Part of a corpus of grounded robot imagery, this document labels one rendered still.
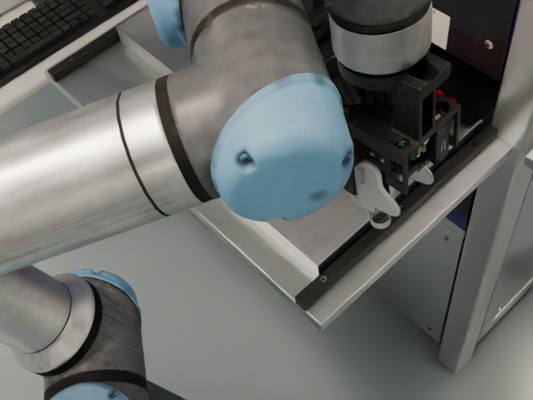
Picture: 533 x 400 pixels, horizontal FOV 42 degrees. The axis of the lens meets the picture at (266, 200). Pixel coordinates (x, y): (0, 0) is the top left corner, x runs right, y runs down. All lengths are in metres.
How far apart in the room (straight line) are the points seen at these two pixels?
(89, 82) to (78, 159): 0.89
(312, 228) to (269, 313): 0.94
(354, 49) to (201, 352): 1.46
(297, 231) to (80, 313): 0.34
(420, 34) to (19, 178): 0.29
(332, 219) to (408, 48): 0.51
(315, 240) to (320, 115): 0.64
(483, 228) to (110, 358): 0.72
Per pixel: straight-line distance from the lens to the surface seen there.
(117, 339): 0.83
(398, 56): 0.52
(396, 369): 1.84
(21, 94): 1.42
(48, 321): 0.77
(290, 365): 1.85
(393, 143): 0.57
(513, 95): 1.03
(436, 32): 1.05
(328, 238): 0.98
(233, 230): 1.00
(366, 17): 0.49
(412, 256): 1.55
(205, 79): 0.37
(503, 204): 1.20
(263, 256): 0.97
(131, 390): 0.81
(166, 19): 0.46
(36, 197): 0.39
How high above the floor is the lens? 1.71
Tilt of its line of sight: 54 degrees down
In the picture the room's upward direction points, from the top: 11 degrees counter-clockwise
